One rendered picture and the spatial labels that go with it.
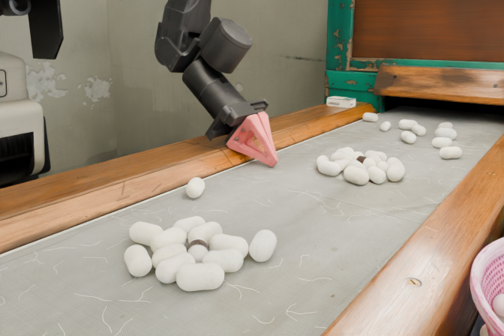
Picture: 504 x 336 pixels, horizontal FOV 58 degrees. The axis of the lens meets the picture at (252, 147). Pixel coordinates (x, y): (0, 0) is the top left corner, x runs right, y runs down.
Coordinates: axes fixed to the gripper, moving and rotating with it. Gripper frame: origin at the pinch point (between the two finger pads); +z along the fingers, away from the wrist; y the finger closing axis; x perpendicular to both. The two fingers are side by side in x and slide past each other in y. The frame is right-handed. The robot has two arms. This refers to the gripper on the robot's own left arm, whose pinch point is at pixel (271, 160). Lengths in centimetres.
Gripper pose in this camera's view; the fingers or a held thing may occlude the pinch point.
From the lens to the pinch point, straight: 67.7
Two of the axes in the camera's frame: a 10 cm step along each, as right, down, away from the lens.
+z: 6.1, 7.3, -2.9
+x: -5.2, 6.5, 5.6
